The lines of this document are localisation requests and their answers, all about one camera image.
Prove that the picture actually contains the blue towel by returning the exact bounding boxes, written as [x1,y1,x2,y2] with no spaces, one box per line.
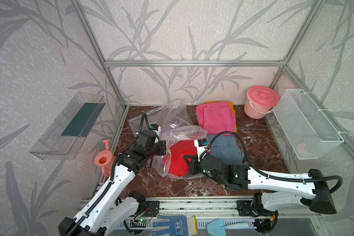
[211,134,244,165]

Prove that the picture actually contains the red garment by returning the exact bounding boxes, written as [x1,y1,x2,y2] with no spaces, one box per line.
[163,140,198,179]

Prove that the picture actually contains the clear plastic vacuum bag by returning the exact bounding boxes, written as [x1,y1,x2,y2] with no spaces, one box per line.
[127,98,208,180]

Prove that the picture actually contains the pink garment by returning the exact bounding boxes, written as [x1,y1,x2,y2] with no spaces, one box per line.
[196,101,236,135]

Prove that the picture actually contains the orange trousers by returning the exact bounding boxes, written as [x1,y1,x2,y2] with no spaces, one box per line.
[205,101,238,133]

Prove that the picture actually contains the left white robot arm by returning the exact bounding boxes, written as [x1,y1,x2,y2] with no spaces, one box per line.
[58,113,166,236]

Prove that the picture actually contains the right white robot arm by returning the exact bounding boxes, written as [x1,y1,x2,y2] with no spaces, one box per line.
[184,134,343,217]

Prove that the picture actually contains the pink watering can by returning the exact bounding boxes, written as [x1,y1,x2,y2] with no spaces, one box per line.
[94,140,115,177]

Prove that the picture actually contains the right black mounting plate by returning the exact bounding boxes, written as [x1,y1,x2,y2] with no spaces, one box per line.
[235,200,278,217]

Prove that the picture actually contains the black mounting plate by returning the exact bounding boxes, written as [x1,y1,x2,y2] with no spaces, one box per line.
[135,200,160,217]
[235,200,278,217]

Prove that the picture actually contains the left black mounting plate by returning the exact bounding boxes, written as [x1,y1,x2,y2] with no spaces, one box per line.
[135,200,160,217]

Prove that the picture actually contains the light blue toy shovel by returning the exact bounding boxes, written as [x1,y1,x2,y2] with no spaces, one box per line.
[207,219,252,236]

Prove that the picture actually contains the blue dotted work glove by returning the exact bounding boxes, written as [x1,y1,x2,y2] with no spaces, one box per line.
[150,214,198,236]

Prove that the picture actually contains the pink lidded bucket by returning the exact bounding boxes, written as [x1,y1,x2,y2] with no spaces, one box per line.
[244,86,280,119]

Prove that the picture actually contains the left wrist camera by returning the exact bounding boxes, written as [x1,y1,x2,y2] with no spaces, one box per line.
[150,124,161,144]

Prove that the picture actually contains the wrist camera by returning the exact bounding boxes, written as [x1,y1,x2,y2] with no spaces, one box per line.
[150,124,161,144]
[194,138,209,162]

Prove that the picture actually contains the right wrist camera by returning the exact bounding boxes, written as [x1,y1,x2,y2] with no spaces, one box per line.
[194,138,209,162]

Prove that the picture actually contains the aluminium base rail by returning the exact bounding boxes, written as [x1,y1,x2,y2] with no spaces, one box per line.
[72,196,325,222]

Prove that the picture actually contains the clear plastic wall shelf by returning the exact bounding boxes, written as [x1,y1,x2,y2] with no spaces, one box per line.
[29,92,106,160]

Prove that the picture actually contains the white wire mesh basket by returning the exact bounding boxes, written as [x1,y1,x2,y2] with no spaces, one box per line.
[273,88,344,160]

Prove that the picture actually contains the aluminium frame crossbar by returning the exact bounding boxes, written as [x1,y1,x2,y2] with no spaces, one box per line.
[104,60,284,67]

